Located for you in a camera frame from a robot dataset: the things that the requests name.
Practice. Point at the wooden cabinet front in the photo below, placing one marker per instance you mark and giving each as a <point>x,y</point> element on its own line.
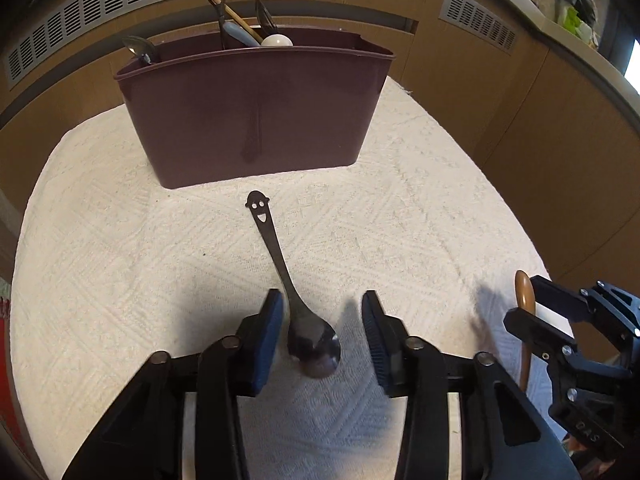
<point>500,110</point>

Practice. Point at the plain metal spoon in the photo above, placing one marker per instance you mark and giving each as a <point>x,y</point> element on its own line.
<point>140,50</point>

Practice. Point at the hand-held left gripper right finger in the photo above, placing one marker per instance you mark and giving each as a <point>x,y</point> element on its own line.
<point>377,345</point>

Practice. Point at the grey countertop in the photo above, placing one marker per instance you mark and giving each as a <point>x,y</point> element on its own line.
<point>550,30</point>

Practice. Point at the green object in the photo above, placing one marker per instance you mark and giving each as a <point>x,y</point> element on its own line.
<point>575,22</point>

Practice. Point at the small brown spoon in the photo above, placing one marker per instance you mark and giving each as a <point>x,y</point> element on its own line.
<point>523,290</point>

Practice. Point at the white textured towel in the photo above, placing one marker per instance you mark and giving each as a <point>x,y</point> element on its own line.
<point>150,260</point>

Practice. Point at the maroon plastic utensil container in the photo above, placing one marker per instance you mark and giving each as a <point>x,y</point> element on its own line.
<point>250,100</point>

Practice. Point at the small grey vent grille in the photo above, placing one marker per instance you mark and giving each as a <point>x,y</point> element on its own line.
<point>480,20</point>

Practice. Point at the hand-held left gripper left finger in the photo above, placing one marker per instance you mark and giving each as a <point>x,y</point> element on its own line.
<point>267,342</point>

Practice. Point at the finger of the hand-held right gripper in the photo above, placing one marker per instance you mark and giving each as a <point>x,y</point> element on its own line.
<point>560,300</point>
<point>537,332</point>

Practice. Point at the smiley-face metal spoon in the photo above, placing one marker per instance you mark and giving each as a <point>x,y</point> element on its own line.
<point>312,340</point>

